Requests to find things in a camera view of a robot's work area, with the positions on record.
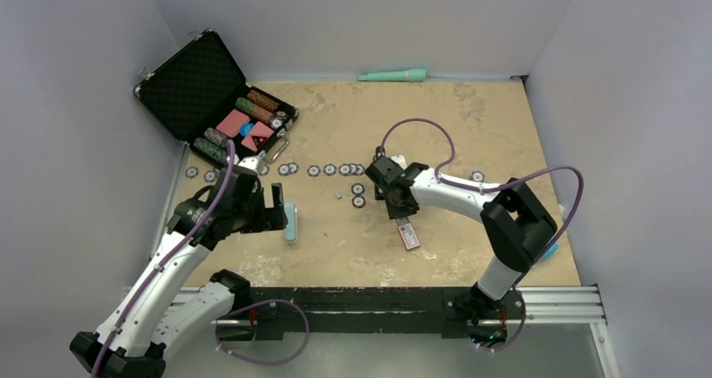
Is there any red staple box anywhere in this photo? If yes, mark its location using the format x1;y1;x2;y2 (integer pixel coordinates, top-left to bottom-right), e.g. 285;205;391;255
395;218;421;251

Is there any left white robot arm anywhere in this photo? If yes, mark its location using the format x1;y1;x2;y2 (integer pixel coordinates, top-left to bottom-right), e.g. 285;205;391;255
70;157;287;377

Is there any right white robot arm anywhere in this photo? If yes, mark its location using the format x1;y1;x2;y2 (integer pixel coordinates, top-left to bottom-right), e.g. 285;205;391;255
365;156;558;317

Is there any poker chip on table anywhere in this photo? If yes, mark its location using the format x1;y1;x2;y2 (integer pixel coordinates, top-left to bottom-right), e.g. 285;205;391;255
351;183;365;196

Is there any poker chip lower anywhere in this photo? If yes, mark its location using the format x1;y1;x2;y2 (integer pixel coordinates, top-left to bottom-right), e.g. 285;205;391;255
352;196;366;208

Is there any red card deck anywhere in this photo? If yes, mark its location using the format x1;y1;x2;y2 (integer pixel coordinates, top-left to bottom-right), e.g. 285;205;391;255
215;109;250;139
241;122;274;152

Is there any blue dealer button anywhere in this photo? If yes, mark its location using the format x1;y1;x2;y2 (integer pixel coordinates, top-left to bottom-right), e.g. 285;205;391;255
239;123;254;137

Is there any poker chip stack upright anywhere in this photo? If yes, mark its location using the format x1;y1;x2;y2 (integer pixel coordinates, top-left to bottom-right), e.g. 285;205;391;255
470;171;485;183

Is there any green marker pen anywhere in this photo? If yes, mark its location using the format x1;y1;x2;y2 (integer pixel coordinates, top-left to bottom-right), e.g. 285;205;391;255
357;69;427;82

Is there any black poker chip case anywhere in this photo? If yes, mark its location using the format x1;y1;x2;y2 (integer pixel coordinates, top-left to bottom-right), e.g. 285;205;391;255
133;29;299;165

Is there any blue marker pen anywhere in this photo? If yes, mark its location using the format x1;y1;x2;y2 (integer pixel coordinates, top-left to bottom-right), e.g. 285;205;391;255
541;243;558;260

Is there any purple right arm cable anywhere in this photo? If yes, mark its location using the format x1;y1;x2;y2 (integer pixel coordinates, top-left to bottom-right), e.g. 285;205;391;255
379;118;585;354

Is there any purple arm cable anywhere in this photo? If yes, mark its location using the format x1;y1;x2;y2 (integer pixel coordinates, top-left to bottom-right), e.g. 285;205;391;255
379;118;585;354
88;139;237;378

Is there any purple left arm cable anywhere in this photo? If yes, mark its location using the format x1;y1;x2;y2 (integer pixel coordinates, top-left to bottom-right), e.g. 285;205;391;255
88;139;237;378

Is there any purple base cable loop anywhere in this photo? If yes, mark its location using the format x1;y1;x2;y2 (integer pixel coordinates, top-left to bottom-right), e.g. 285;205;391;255
214;297;312;366

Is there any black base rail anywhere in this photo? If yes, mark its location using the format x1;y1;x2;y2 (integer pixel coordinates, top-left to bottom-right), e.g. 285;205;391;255
218;286;524;344

